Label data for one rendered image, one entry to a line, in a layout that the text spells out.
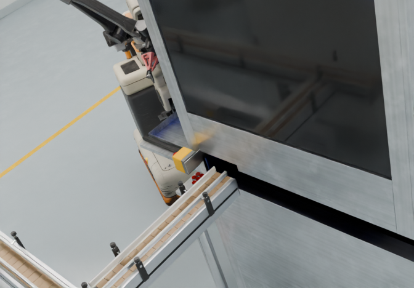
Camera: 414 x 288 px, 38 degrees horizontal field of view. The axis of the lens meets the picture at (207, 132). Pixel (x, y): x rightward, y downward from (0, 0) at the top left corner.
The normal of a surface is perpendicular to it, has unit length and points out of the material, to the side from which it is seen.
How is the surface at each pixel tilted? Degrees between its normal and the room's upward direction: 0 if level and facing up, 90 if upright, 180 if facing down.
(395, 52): 90
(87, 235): 0
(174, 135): 0
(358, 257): 90
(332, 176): 90
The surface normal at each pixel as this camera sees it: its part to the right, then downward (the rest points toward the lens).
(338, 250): -0.65, 0.58
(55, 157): -0.25, -0.78
